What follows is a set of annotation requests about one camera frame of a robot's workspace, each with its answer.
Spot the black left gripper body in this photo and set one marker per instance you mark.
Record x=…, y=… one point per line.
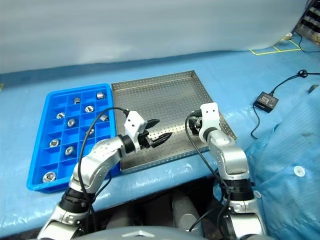
x=143, y=142

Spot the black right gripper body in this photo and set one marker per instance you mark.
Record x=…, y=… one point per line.
x=195, y=116

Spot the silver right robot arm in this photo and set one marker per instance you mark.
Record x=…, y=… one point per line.
x=232, y=155

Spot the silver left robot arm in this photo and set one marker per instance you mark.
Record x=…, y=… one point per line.
x=100, y=165

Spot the perforated steel tray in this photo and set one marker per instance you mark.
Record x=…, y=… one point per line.
x=170, y=100

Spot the blue compartment plastic tray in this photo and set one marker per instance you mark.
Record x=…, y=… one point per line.
x=40, y=175

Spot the silver metal roller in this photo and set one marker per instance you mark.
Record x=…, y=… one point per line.
x=77, y=100
x=60, y=115
x=90, y=131
x=69, y=150
x=103, y=117
x=100, y=95
x=89, y=109
x=71, y=122

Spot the blue plastic table cover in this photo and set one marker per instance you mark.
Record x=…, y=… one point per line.
x=175, y=62

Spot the black power adapter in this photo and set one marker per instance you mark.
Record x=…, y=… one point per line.
x=266, y=101

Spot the grey rounded cylinder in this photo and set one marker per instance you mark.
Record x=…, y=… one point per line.
x=186, y=210

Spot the silver metal gear upper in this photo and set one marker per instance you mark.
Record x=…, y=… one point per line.
x=54, y=143

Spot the grey robot torso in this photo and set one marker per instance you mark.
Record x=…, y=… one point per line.
x=150, y=235

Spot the beige tape roll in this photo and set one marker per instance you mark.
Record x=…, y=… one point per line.
x=286, y=37

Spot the dark grey rounded object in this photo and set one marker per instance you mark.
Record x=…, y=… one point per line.
x=313, y=88

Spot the dark storage shelf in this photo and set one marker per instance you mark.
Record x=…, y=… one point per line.
x=310, y=20

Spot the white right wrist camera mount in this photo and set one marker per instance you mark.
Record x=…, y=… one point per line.
x=211, y=117

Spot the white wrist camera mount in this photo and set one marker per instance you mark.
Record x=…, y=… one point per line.
x=133, y=120
x=211, y=117

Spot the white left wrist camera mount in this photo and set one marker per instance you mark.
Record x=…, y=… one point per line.
x=133, y=120

